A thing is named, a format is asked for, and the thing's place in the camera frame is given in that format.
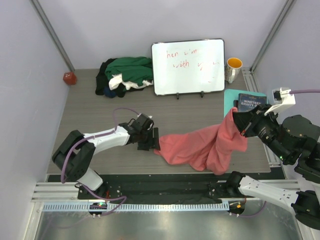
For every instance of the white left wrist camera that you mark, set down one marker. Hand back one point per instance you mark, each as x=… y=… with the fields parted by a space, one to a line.
x=149 y=123

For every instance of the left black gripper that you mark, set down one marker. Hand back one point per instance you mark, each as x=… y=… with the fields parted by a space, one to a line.
x=153 y=142

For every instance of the yellow white mug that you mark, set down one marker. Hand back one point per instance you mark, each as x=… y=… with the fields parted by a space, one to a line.
x=232 y=69

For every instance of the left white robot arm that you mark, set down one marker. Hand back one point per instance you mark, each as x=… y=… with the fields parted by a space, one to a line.
x=73 y=157

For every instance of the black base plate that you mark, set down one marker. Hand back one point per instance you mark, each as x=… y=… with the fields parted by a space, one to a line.
x=169 y=189

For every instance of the white slotted cable duct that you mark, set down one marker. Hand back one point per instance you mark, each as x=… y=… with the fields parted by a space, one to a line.
x=105 y=207

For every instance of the white dry-erase board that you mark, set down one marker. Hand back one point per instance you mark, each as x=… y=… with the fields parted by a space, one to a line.
x=187 y=67

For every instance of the teal tray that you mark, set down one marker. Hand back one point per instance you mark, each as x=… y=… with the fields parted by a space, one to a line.
x=231 y=95

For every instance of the white t shirt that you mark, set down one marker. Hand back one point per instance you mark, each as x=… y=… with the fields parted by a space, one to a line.
x=117 y=80

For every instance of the green t shirt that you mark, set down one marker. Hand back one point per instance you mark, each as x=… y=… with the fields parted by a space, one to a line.
x=132 y=69

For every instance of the pink t shirt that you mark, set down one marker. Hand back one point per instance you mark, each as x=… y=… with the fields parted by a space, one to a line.
x=209 y=148

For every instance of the blue 1984 book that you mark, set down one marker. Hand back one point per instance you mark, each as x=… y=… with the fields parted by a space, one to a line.
x=247 y=102

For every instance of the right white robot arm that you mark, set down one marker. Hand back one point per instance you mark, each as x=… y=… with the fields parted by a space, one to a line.
x=296 y=143

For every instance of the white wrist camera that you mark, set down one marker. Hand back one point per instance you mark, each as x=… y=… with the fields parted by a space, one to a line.
x=149 y=123
x=282 y=99

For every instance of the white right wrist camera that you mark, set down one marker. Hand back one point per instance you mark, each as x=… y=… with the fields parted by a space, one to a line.
x=282 y=99

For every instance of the black t shirt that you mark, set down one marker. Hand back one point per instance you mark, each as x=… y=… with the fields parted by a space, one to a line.
x=102 y=83

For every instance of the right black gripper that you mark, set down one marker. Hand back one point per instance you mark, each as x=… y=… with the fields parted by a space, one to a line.
x=243 y=120

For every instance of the red cube eraser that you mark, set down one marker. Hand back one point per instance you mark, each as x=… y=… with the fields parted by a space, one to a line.
x=70 y=78

